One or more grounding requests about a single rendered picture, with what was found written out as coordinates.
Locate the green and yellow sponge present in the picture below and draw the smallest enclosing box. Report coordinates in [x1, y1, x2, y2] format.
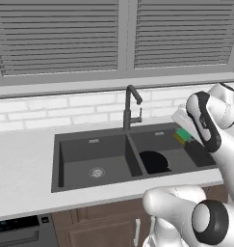
[173, 126, 192, 145]

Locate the grey window blind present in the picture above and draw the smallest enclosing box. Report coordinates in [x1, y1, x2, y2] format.
[133, 0, 234, 70]
[0, 0, 119, 78]

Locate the brown cupboard door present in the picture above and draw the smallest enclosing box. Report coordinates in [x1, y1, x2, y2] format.
[202, 183, 230, 205]
[51, 198, 153, 247]

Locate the dark grey dishwasher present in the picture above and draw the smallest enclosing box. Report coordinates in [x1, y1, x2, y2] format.
[0, 213, 60, 247]

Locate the white cupboard handle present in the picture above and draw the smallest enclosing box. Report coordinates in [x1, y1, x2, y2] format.
[133, 218, 142, 247]

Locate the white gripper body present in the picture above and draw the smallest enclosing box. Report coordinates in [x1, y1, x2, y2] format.
[170, 104, 200, 143]

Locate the grey window frame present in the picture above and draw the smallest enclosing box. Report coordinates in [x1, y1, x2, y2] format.
[0, 0, 234, 98]

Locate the dark grey double sink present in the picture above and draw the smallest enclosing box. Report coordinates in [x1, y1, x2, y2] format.
[50, 122, 220, 194]

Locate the black tap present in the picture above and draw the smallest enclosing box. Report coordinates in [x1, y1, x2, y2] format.
[122, 84, 143, 132]

